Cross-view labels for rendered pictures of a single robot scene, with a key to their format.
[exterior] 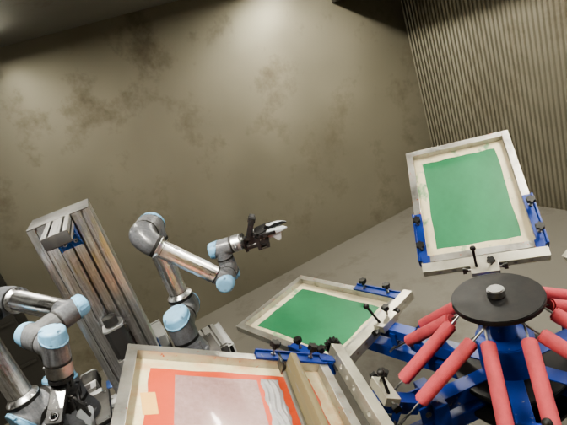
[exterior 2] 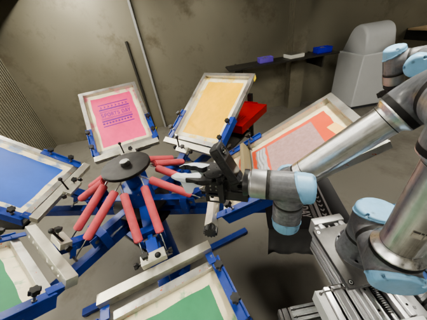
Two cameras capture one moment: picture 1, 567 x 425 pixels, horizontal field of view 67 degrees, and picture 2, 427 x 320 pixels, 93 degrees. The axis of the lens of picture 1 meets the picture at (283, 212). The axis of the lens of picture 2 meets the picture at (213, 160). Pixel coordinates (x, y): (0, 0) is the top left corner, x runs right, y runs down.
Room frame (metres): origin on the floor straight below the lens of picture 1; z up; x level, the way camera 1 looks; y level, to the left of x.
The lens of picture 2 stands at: (2.20, 0.26, 2.02)
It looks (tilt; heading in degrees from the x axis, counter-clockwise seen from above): 35 degrees down; 198
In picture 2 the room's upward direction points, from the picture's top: 9 degrees counter-clockwise
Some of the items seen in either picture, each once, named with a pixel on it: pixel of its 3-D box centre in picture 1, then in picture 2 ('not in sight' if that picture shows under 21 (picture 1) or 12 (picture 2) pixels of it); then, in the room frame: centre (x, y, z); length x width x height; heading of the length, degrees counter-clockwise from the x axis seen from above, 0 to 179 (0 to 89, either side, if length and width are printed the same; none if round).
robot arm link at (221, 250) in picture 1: (221, 248); (290, 187); (1.81, 0.31, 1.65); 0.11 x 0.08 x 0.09; 86
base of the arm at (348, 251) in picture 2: (190, 346); (362, 241); (1.70, 0.59, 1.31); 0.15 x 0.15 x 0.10
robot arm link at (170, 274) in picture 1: (168, 269); (422, 207); (1.83, 0.58, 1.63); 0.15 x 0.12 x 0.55; 176
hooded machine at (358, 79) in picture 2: not in sight; (361, 66); (-2.97, 2.14, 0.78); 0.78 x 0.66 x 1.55; 20
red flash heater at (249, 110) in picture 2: not in sight; (237, 115); (0.00, -0.08, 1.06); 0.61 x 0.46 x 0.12; 158
